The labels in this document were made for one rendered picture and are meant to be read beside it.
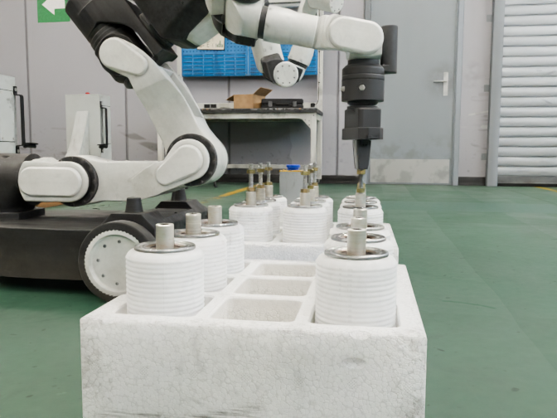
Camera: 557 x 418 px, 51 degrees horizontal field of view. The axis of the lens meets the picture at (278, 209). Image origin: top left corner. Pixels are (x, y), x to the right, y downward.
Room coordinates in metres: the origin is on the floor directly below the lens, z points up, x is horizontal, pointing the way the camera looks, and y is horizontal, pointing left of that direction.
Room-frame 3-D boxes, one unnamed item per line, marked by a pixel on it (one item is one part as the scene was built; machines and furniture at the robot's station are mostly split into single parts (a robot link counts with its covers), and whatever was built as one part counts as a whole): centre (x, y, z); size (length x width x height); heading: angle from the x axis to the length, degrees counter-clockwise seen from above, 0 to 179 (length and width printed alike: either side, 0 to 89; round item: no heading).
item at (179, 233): (0.83, 0.12, 0.25); 0.08 x 0.08 x 0.01
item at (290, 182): (1.66, -0.04, 0.16); 0.07 x 0.07 x 0.31; 82
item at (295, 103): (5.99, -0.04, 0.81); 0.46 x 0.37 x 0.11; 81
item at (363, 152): (1.22, -0.18, 0.36); 0.03 x 0.02 x 0.06; 105
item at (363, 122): (1.23, -0.17, 0.45); 0.13 x 0.10 x 0.12; 15
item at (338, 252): (0.68, -0.09, 0.25); 0.08 x 0.08 x 0.01
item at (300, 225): (1.25, -0.06, 0.16); 0.10 x 0.10 x 0.18
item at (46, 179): (1.70, 0.61, 0.28); 0.21 x 0.20 x 0.13; 81
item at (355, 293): (0.68, -0.09, 0.16); 0.10 x 0.10 x 0.18
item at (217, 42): (6.42, 0.73, 1.54); 0.32 x 0.02 x 0.25; 81
